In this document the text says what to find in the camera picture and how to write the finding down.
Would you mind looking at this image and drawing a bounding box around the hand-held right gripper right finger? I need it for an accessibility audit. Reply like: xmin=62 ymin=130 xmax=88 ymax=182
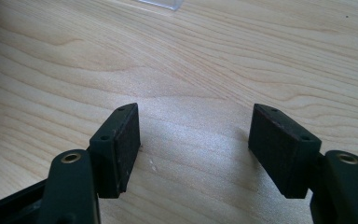
xmin=247 ymin=103 xmax=358 ymax=224

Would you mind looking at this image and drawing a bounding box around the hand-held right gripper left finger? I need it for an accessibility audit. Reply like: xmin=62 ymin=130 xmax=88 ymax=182
xmin=36 ymin=103 xmax=142 ymax=224

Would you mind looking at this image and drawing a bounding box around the clear plastic piece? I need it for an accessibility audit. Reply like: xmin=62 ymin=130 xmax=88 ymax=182
xmin=136 ymin=0 xmax=185 ymax=11

